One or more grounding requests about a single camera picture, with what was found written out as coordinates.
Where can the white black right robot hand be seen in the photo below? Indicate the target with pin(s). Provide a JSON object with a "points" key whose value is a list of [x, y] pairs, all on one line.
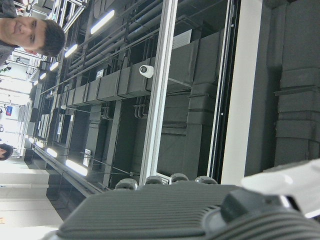
{"points": [[155, 215]]}

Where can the fluorescent ceiling light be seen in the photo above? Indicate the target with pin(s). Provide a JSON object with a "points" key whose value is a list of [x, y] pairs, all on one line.
{"points": [[71, 50], [54, 66], [102, 22], [43, 76], [52, 152], [76, 167]]}

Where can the distant person with dark hair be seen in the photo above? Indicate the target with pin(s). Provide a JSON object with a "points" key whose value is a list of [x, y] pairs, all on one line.
{"points": [[5, 151]]}

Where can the aluminium frame post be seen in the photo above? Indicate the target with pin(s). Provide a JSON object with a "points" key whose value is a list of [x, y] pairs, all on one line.
{"points": [[160, 87]]}

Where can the black ventilation duct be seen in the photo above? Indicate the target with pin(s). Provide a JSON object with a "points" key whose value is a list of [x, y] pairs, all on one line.
{"points": [[130, 82]]}

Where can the white dome security camera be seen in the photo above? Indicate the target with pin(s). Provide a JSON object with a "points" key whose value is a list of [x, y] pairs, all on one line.
{"points": [[147, 70]]}

